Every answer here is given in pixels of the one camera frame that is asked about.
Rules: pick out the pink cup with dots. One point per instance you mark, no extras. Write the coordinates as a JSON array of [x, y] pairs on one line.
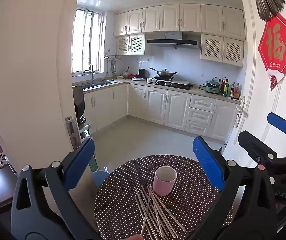
[[161, 187]]

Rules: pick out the chrome faucet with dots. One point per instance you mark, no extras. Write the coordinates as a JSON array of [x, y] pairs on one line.
[[91, 72]]

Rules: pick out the red wall poster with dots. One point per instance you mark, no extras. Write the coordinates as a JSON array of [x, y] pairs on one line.
[[276, 45]]

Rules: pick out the row of condiment bottles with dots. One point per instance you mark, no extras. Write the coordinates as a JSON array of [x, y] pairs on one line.
[[229, 88]]

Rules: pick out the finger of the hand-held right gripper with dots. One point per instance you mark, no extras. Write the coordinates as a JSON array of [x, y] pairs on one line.
[[255, 146], [280, 124]]

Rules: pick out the wide cream lattice cabinet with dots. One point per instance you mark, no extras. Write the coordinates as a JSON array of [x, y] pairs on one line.
[[221, 50]]

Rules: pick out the cream lower cabinets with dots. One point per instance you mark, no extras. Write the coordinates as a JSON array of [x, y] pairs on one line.
[[155, 102]]

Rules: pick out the white bowl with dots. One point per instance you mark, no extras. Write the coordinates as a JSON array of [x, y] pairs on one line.
[[125, 75]]

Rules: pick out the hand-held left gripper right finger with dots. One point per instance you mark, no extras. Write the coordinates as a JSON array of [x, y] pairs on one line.
[[208, 165]]

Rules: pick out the cream upper wall cabinets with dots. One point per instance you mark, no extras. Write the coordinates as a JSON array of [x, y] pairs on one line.
[[180, 17]]

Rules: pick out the steel wok with lid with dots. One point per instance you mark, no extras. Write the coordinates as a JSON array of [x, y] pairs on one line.
[[165, 73]]

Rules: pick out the gas stove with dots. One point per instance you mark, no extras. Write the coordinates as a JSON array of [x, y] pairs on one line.
[[173, 83]]

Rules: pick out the small cream lattice cabinet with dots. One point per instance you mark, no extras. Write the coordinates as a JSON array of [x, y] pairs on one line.
[[130, 44]]

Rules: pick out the blue stool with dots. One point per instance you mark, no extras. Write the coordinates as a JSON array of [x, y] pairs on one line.
[[100, 177]]

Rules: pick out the black range hood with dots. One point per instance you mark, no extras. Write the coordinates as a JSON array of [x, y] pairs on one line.
[[173, 41]]

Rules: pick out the wall utensil rack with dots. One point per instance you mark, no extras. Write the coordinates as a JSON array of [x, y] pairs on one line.
[[111, 58]]

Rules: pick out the steel sink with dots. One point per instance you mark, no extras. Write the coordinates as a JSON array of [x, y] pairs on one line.
[[100, 83]]

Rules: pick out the brown hanging fan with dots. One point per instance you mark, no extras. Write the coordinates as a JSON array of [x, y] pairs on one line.
[[268, 0]]

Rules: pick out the white plate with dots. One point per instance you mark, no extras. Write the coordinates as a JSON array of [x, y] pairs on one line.
[[138, 79]]

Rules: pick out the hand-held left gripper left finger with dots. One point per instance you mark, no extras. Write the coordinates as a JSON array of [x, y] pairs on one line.
[[79, 165]]

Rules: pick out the green toaster appliance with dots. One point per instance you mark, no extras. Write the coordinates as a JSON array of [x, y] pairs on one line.
[[213, 87]]

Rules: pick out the white door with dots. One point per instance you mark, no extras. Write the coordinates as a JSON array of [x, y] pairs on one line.
[[258, 80]]

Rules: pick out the white counter cup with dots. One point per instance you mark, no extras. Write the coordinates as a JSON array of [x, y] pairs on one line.
[[149, 80]]

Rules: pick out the pile of wooden chopsticks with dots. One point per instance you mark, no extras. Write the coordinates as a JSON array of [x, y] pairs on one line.
[[151, 206]]

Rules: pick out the kitchen window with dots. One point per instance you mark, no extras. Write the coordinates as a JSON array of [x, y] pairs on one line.
[[88, 40]]

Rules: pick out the metal door strike plate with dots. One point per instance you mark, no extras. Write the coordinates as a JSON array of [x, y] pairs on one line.
[[71, 132]]

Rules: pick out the black kettle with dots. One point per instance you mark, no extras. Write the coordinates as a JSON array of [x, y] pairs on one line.
[[141, 73]]

